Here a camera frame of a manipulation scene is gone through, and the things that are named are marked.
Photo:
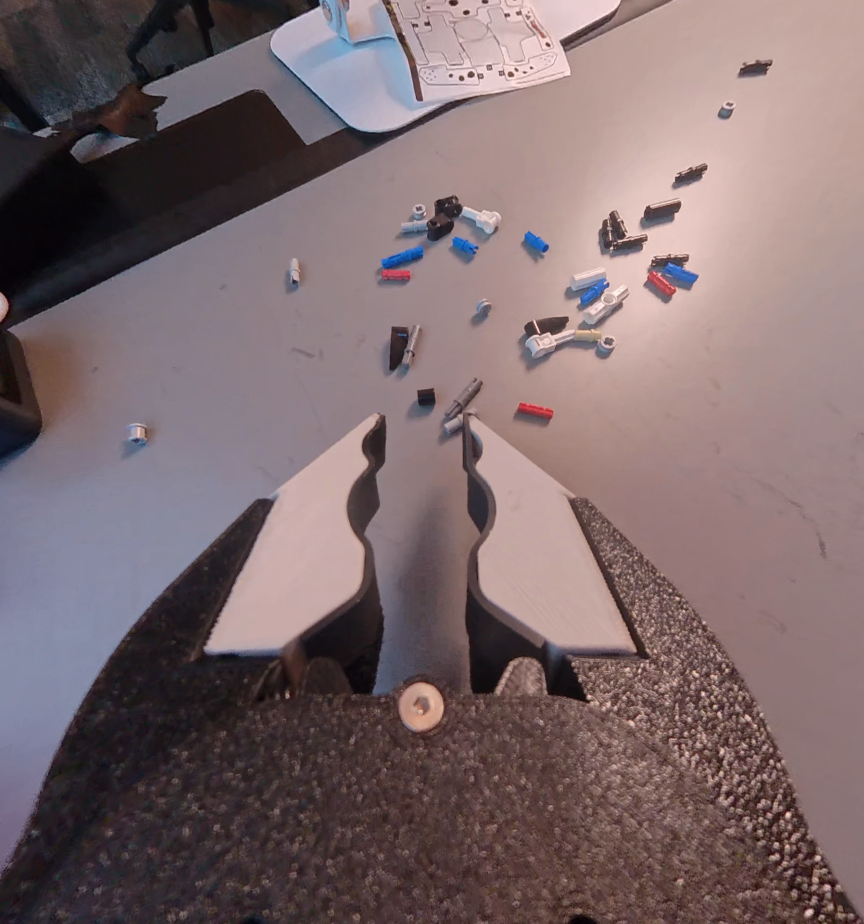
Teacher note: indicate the grey desk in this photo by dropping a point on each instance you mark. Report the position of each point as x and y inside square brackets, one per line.
[692, 433]

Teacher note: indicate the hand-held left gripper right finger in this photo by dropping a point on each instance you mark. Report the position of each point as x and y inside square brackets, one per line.
[555, 571]

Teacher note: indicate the scattered small building pieces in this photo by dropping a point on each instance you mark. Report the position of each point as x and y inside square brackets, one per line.
[540, 344]

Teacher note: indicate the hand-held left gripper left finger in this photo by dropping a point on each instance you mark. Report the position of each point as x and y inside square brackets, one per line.
[295, 571]

